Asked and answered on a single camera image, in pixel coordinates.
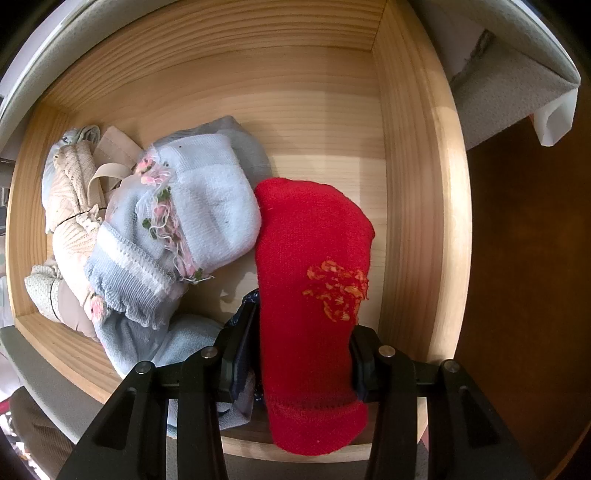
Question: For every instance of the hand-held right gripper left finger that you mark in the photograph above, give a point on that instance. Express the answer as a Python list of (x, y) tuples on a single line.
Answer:
[(240, 353)]

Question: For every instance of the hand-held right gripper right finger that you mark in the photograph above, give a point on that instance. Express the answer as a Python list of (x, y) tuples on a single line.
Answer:
[(361, 367)]

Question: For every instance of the light blue floral sock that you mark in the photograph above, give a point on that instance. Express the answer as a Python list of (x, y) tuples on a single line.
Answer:
[(131, 265), (184, 334)]

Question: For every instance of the red sock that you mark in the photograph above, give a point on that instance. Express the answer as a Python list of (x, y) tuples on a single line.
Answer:
[(304, 258)]

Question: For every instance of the white sock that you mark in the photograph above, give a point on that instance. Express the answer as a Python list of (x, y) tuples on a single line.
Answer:
[(217, 198)]

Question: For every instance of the beige knitted socks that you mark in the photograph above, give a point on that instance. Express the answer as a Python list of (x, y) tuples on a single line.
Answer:
[(74, 203)]

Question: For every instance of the wooden drawer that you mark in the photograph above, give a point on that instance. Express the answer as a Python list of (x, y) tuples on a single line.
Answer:
[(323, 101)]

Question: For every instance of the white patterned cover cloth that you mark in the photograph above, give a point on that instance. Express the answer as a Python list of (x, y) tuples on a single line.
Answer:
[(558, 117)]

